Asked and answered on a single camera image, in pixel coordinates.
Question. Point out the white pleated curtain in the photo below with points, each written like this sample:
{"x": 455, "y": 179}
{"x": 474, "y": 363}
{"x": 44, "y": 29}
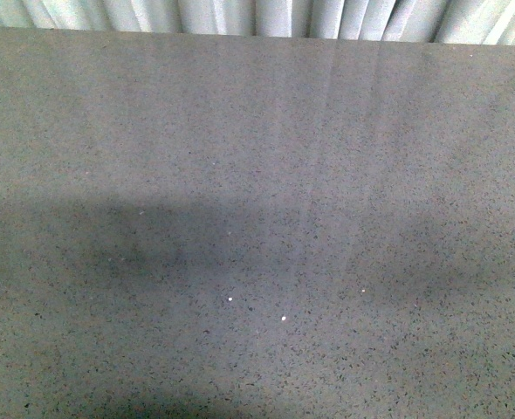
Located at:
{"x": 417, "y": 21}

